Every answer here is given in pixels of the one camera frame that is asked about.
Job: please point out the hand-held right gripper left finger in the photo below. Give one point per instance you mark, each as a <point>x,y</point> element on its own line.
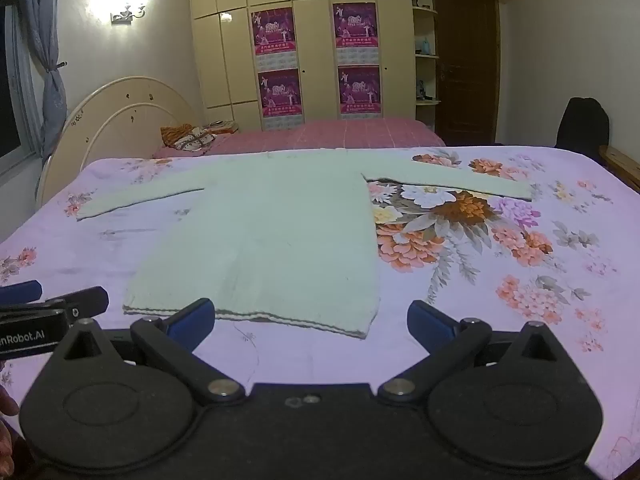
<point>192,319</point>

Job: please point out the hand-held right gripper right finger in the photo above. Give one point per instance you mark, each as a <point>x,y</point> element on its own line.
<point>429,320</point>

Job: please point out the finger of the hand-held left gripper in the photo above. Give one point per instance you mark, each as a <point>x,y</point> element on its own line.
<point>22,291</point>
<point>85,301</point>

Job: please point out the light green knit sweater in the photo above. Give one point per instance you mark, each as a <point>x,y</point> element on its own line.
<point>280,240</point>

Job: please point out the person's left hand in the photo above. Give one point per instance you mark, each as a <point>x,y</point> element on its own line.
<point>7,402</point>

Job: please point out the purple floral bedsheet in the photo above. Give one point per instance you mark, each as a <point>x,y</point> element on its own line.
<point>500,280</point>

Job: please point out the orange patterned pillow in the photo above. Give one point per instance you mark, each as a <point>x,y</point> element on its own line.
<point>187,139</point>

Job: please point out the cream round headboard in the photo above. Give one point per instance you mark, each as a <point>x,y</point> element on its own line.
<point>115,110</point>

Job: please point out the stack of books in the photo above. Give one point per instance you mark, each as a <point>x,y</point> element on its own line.
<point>222,126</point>

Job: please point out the window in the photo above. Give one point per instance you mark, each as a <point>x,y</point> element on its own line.
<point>12,90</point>

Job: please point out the pink checked bedspread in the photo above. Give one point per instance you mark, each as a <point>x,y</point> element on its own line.
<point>325,135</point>

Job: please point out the grey blue curtain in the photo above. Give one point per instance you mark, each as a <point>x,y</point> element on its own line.
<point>47,60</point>

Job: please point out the cream corner shelf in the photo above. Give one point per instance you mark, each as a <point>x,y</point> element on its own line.
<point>425,72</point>

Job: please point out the black backpack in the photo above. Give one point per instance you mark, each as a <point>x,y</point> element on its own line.
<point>582,122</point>

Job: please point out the brown wooden door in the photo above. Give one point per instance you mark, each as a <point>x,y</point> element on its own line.
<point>465,65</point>

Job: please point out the small blue ornament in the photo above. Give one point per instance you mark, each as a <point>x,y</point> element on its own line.
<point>426,46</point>

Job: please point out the cream wardrobe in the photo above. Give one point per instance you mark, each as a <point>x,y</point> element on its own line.
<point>315,35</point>

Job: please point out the magenta wall poster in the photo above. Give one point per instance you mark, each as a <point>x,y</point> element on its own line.
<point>280,95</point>
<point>355,27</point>
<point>272,35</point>
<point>360,91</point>

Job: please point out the wall lamp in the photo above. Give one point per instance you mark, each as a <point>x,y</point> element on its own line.
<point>127,14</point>

